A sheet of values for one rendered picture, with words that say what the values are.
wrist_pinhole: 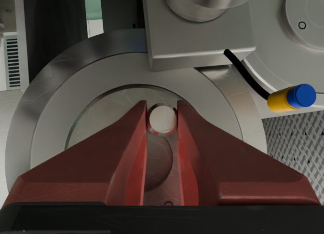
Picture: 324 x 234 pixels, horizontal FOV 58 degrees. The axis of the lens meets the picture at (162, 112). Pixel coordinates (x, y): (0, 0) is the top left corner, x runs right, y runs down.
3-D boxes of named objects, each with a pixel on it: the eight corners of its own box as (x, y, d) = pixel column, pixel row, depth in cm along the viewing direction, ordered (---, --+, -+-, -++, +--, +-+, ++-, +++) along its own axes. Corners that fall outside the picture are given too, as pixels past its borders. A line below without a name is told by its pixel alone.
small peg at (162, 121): (179, 137, 12) (144, 135, 12) (172, 136, 15) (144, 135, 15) (181, 103, 12) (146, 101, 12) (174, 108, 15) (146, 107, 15)
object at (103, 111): (33, 192, 14) (109, 57, 15) (46, 185, 16) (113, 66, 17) (170, 265, 14) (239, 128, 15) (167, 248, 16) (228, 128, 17)
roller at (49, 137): (231, 42, 16) (259, 252, 16) (176, 99, 42) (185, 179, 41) (20, 61, 15) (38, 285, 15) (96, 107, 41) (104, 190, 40)
